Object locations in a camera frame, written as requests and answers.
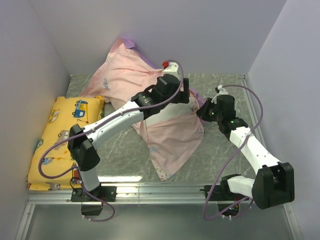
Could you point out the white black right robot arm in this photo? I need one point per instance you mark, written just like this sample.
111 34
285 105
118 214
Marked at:
274 182

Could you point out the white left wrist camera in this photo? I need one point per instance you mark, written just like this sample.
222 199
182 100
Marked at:
171 68

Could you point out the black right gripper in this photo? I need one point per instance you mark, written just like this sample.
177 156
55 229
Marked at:
203 111

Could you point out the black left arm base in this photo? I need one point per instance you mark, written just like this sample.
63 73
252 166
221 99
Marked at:
93 202

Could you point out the white pillow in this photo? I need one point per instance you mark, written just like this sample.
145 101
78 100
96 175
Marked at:
172 110

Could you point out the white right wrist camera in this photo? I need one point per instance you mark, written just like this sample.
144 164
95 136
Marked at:
220 91

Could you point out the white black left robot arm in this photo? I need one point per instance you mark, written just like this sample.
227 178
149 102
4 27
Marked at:
84 141

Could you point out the pink purple pillowcase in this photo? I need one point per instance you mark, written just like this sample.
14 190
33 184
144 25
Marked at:
125 73

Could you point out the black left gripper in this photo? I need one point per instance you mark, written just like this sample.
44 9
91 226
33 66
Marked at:
183 97

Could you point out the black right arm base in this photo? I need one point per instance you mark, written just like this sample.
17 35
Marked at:
224 200

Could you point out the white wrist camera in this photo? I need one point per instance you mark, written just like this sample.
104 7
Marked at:
220 91
171 68

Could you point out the aluminium frame rail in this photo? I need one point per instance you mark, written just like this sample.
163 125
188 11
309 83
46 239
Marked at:
168 210

